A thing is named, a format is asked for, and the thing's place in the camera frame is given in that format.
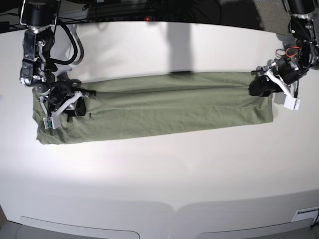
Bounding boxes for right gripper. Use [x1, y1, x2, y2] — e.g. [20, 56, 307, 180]
[37, 79, 93, 117]

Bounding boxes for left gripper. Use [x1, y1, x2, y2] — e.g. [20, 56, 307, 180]
[248, 58, 309, 97]

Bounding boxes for green T-shirt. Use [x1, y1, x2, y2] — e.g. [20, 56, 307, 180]
[33, 72, 273, 144]

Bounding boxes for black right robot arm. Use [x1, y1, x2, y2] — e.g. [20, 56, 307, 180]
[20, 0, 96, 117]

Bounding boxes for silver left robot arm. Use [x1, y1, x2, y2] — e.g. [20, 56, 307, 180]
[249, 0, 319, 97]

